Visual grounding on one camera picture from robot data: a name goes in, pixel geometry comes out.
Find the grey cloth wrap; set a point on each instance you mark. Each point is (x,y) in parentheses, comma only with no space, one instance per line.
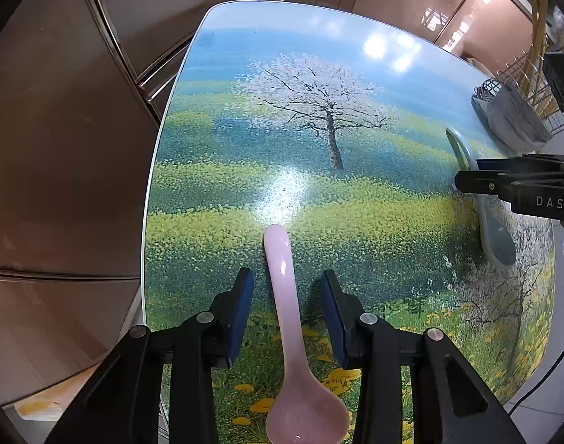
(513,120)

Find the yellow white packet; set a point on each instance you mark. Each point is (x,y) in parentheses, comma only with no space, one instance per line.
(36,409)

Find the pink ceramic spoon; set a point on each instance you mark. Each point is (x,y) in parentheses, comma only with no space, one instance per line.
(286,314)

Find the bundle of wooden chopsticks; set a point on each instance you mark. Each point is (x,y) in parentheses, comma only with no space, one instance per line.
(536,32)

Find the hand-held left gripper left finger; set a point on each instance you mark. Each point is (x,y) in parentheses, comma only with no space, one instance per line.
(242,319)

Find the light blue ceramic spoon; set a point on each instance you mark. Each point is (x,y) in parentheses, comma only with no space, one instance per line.
(497,236)

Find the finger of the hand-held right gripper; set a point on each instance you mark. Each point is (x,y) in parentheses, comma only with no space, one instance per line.
(518,165)
(483,182)

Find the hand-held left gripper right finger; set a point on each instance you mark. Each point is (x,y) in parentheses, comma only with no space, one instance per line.
(332,319)

